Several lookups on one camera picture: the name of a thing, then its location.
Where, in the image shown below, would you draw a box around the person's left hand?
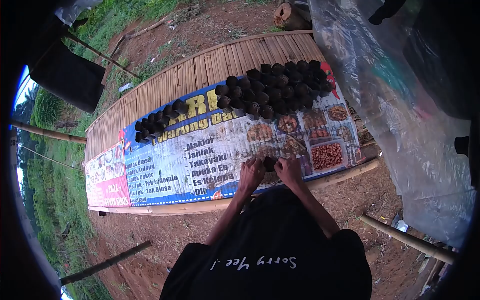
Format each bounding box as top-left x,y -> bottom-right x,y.
238,157 -> 267,196

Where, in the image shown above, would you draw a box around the person's right hand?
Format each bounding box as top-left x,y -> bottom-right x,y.
274,155 -> 305,191

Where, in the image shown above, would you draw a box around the person's left fingers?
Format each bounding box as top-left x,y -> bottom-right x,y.
248,157 -> 267,174

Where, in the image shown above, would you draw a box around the person's right fingers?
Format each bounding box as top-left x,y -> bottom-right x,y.
274,156 -> 293,177

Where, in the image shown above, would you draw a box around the blue printed food banner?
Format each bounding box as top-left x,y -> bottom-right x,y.
122,61 -> 367,208

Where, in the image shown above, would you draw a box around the large cluster of black seedling bags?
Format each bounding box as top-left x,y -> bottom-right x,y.
215,59 -> 334,121

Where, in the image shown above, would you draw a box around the person's body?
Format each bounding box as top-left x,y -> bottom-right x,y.
159,187 -> 374,300

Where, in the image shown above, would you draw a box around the small cluster of black seedling bags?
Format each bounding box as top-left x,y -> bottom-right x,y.
134,99 -> 190,144

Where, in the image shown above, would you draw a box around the bamboo slat table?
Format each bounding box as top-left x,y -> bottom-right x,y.
84,30 -> 380,217

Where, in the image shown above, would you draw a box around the clear plastic sheet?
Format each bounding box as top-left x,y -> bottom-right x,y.
307,0 -> 478,249

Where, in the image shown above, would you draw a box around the thick bamboo pole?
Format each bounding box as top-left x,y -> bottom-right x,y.
359,214 -> 457,265
10,120 -> 88,145

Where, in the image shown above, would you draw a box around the cut tree stump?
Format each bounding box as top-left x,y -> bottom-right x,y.
273,1 -> 313,32

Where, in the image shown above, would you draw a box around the red printed banner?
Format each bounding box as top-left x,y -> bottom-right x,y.
85,140 -> 132,209

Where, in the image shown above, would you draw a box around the dark wooden pole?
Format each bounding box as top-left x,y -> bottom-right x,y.
60,240 -> 153,286

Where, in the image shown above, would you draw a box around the thin wooden stick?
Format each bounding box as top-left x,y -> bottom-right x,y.
64,33 -> 140,79

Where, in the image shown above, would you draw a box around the black hanging cloth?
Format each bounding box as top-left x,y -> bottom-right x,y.
28,37 -> 107,114

